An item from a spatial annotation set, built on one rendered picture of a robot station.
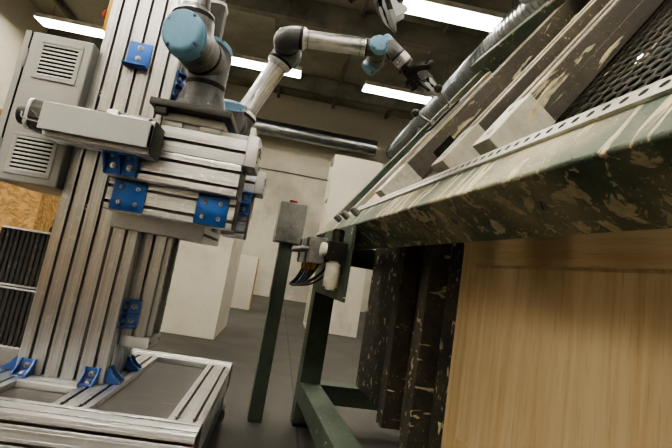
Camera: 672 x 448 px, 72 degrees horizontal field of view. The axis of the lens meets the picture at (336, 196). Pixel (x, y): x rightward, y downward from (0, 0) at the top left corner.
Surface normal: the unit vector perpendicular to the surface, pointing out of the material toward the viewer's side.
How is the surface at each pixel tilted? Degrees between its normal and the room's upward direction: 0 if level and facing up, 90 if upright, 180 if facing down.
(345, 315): 90
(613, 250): 90
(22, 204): 90
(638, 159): 144
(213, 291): 90
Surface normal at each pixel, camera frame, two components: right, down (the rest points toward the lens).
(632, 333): -0.96, -0.19
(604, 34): 0.21, -0.13
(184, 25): -0.12, -0.05
